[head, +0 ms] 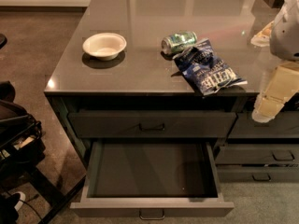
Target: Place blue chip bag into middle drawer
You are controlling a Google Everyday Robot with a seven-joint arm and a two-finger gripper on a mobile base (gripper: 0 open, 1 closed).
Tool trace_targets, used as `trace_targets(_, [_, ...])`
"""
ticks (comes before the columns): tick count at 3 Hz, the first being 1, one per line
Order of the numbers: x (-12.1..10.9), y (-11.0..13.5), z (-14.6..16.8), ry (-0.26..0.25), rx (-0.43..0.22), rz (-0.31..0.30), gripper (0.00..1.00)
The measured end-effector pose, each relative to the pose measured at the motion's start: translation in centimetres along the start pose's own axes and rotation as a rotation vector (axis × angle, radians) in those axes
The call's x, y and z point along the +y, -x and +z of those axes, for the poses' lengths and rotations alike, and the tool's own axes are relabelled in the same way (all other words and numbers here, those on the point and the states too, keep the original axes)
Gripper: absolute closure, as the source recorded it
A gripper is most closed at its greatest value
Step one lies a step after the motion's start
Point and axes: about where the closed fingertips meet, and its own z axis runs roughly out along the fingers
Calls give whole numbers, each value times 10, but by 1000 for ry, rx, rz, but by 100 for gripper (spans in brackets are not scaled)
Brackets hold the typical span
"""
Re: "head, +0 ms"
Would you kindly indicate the right middle drawer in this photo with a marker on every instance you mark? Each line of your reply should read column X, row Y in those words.
column 258, row 154

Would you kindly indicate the closed top drawer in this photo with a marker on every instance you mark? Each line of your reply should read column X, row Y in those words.
column 161, row 124

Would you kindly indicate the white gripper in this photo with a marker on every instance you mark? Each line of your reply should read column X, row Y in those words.
column 286, row 36

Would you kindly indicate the blue chip bag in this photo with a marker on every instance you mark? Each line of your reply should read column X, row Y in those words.
column 208, row 72

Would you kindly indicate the right top drawer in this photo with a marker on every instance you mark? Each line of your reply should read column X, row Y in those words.
column 284, row 125

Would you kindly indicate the open middle drawer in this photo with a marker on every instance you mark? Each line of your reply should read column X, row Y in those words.
column 151, row 180

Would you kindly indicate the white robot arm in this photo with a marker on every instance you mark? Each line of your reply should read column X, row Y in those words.
column 282, row 37

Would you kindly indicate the dark counter cabinet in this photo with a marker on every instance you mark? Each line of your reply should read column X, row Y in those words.
column 142, row 77

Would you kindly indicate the white paper bowl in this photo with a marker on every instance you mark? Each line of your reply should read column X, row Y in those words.
column 104, row 46

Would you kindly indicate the green soda can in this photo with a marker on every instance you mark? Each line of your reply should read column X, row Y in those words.
column 178, row 42

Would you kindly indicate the right bottom drawer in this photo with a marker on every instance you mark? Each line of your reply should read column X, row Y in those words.
column 258, row 174

